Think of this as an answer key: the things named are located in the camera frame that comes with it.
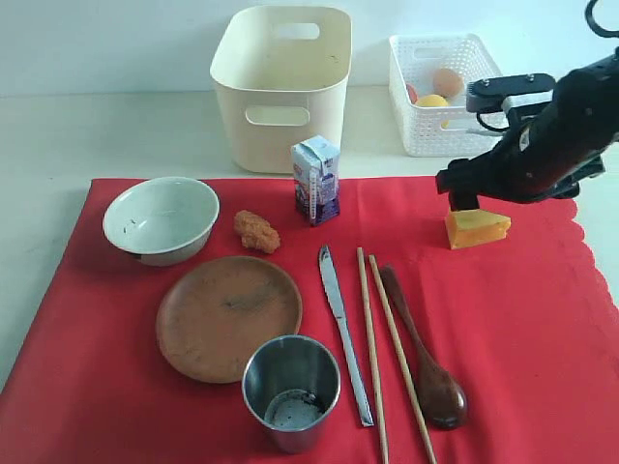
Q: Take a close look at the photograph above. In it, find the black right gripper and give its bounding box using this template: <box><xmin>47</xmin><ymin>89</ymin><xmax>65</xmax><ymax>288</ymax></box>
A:
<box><xmin>435</xmin><ymin>53</ymin><xmax>618</xmax><ymax>211</ymax></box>

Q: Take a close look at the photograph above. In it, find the orange cheese wedge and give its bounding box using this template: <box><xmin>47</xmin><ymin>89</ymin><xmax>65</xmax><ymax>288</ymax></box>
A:
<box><xmin>445</xmin><ymin>209</ymin><xmax>512</xmax><ymax>249</ymax></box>

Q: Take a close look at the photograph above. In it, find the yellow lemon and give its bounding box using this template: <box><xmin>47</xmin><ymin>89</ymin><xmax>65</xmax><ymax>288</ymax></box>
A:
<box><xmin>414</xmin><ymin>94</ymin><xmax>450</xmax><ymax>130</ymax></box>

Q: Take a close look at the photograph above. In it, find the brown egg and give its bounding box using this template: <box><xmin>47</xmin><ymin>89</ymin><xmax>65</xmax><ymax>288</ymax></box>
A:
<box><xmin>432</xmin><ymin>68</ymin><xmax>463</xmax><ymax>99</ymax></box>

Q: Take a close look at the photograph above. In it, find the red sausage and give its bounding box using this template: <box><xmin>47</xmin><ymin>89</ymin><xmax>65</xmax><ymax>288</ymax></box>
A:
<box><xmin>406</xmin><ymin>83</ymin><xmax>419</xmax><ymax>104</ymax></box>

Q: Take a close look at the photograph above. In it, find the small milk carton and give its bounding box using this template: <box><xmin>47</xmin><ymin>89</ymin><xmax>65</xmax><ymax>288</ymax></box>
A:
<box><xmin>290</xmin><ymin>135</ymin><xmax>340</xmax><ymax>226</ymax></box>

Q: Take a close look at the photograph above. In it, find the fried chicken nugget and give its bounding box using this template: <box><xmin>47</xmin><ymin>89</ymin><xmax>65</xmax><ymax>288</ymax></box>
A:
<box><xmin>234</xmin><ymin>210</ymin><xmax>280</xmax><ymax>254</ymax></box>

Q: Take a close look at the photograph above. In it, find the white perforated plastic basket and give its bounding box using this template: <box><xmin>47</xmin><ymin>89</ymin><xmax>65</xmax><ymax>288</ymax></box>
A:
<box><xmin>388</xmin><ymin>34</ymin><xmax>502</xmax><ymax>158</ymax></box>

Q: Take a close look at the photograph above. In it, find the left wooden chopstick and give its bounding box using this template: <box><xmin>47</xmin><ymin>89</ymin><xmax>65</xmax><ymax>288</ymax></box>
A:
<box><xmin>356</xmin><ymin>246</ymin><xmax>389</xmax><ymax>464</ymax></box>

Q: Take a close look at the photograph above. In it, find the wooden chopstick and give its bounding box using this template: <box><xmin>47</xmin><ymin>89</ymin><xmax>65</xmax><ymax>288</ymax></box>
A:
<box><xmin>356</xmin><ymin>246</ymin><xmax>389</xmax><ymax>464</ymax></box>
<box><xmin>368</xmin><ymin>254</ymin><xmax>437</xmax><ymax>464</ymax></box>

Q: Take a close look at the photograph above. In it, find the dark wooden spoon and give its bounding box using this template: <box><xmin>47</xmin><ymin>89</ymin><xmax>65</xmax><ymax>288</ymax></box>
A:
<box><xmin>379</xmin><ymin>265</ymin><xmax>468</xmax><ymax>430</ymax></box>

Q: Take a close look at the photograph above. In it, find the cream plastic bin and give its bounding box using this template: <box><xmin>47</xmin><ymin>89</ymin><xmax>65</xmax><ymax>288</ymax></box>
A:
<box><xmin>210</xmin><ymin>6</ymin><xmax>352</xmax><ymax>174</ymax></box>

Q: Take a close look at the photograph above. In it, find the silver table knife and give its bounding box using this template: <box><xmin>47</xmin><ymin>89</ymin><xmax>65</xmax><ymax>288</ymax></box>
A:
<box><xmin>318</xmin><ymin>245</ymin><xmax>374</xmax><ymax>427</ymax></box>

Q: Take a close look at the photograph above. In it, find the stainless steel cup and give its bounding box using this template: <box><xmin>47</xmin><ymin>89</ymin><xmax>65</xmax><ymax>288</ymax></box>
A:
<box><xmin>241</xmin><ymin>334</ymin><xmax>340</xmax><ymax>454</ymax></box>

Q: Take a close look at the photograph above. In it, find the right wooden chopstick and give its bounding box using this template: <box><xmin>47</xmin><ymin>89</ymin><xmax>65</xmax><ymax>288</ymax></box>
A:
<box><xmin>368</xmin><ymin>254</ymin><xmax>437</xmax><ymax>464</ymax></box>

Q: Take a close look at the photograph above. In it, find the brown round plate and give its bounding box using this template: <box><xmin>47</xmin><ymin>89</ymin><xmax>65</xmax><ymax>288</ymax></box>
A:
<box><xmin>156</xmin><ymin>256</ymin><xmax>303</xmax><ymax>384</ymax></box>

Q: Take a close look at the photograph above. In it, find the red tablecloth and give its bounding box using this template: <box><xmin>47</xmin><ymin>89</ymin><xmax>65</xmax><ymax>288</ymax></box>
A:
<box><xmin>1</xmin><ymin>177</ymin><xmax>618</xmax><ymax>463</ymax></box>

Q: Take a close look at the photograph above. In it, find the pale green bowl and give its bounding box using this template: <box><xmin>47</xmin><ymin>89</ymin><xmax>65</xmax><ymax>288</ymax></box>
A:
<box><xmin>103</xmin><ymin>177</ymin><xmax>220</xmax><ymax>267</ymax></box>

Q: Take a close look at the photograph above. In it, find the black camera cable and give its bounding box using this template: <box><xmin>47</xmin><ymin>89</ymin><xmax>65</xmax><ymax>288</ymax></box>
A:
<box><xmin>467</xmin><ymin>111</ymin><xmax>514</xmax><ymax>137</ymax></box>

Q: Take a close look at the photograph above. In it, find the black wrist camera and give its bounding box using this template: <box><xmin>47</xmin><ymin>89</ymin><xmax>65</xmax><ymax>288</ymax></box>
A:
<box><xmin>465</xmin><ymin>73</ymin><xmax>556</xmax><ymax>114</ymax></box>

